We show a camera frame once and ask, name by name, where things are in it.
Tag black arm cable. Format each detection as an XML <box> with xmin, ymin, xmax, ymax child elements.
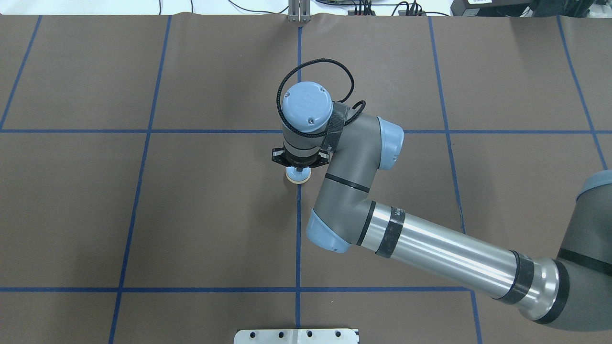
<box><xmin>276</xmin><ymin>58</ymin><xmax>367</xmax><ymax>126</ymax></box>

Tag black equipment box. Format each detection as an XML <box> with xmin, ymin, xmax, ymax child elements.
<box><xmin>450</xmin><ymin>0</ymin><xmax>595</xmax><ymax>18</ymax></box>

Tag metal bracket at table edge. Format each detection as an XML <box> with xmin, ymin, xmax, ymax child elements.
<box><xmin>287</xmin><ymin>0</ymin><xmax>312</xmax><ymax>23</ymax></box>

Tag black power strip with plugs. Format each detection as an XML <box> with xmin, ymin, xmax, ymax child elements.
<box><xmin>348</xmin><ymin>0</ymin><xmax>425</xmax><ymax>16</ymax></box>

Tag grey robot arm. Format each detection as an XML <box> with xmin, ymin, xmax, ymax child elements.
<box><xmin>234</xmin><ymin>76</ymin><xmax>611</xmax><ymax>344</ymax></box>

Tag white metal mounting stand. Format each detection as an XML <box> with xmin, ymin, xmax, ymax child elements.
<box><xmin>233</xmin><ymin>328</ymin><xmax>361</xmax><ymax>344</ymax></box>

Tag blue service bell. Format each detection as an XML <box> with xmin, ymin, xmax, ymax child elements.
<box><xmin>285</xmin><ymin>166</ymin><xmax>312</xmax><ymax>185</ymax></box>

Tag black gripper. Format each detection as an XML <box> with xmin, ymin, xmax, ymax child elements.
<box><xmin>272</xmin><ymin>146</ymin><xmax>332</xmax><ymax>169</ymax></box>

